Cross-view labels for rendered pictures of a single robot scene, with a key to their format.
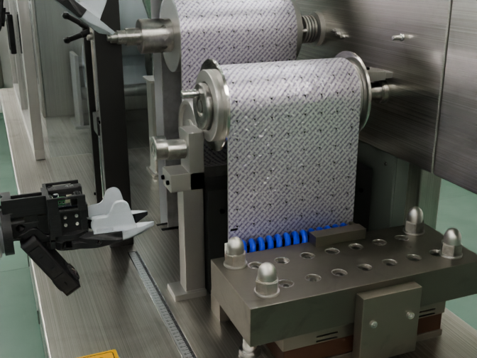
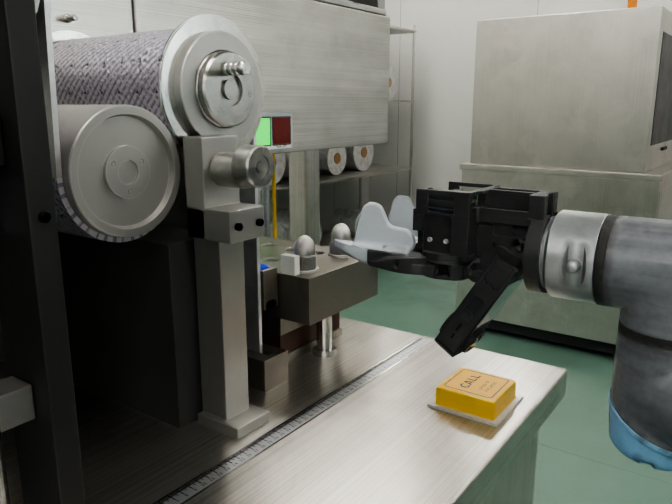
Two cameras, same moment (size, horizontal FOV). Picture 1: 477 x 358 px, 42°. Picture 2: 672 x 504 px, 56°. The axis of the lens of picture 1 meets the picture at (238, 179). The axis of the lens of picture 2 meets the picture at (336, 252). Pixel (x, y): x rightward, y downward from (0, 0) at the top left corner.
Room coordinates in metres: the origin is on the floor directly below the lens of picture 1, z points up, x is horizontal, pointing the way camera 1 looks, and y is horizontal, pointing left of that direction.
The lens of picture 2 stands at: (1.25, 0.68, 1.24)
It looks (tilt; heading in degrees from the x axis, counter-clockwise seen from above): 13 degrees down; 237
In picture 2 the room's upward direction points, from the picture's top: straight up
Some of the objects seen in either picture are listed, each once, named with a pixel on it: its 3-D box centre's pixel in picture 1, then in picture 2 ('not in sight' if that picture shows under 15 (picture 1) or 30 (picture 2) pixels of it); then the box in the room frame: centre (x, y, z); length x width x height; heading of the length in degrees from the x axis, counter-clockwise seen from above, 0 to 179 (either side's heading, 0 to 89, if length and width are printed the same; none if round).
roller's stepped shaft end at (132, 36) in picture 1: (123, 37); not in sight; (1.18, 0.22, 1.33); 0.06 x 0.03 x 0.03; 112
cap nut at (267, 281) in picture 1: (267, 277); (341, 239); (0.77, -0.04, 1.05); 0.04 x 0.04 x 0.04
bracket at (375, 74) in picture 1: (370, 72); not in sight; (1.09, -0.23, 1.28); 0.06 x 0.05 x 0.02; 112
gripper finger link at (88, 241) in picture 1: (91, 236); not in sight; (0.82, 0.21, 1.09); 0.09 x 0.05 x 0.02; 103
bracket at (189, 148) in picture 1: (183, 215); (230, 287); (1.00, 0.10, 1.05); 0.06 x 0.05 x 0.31; 112
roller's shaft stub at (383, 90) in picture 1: (365, 91); not in sight; (1.09, -0.23, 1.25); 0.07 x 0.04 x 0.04; 112
